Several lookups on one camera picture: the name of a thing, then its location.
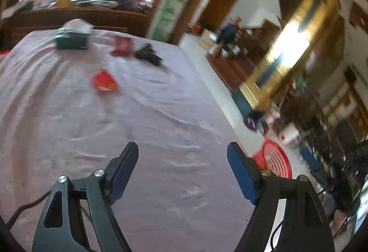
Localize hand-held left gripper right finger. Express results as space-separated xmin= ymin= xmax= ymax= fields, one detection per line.
xmin=227 ymin=141 xmax=335 ymax=252

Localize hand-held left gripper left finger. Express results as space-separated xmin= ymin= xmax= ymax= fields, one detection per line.
xmin=32 ymin=141 xmax=139 ymax=252

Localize red plastic basket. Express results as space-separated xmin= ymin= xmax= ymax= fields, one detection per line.
xmin=253 ymin=140 xmax=292 ymax=179

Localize orange-red cardboard box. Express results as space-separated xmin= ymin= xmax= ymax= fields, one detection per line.
xmin=92 ymin=69 xmax=119 ymax=92

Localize purple object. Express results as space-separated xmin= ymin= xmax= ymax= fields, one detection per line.
xmin=244 ymin=117 xmax=259 ymax=130

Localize black handheld tool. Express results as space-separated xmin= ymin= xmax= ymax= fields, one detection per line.
xmin=135 ymin=43 xmax=164 ymax=66

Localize dark red flat packet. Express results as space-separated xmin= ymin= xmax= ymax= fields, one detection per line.
xmin=111 ymin=35 xmax=133 ymax=57

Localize gold framed panel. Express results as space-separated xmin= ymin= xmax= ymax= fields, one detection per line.
xmin=239 ymin=0 xmax=345 ymax=109

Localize dark blue jacket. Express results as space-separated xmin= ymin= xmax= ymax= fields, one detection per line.
xmin=217 ymin=24 xmax=239 ymax=44

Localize dark green tissue box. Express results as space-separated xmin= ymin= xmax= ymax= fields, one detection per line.
xmin=55 ymin=19 xmax=93 ymax=50

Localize wooden sideboard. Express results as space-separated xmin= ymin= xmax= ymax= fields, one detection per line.
xmin=0 ymin=8 xmax=151 ymax=38

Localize wooden door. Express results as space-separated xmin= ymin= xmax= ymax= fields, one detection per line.
xmin=198 ymin=0 xmax=240 ymax=31

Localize black cable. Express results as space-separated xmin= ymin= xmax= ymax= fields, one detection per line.
xmin=6 ymin=192 xmax=49 ymax=229

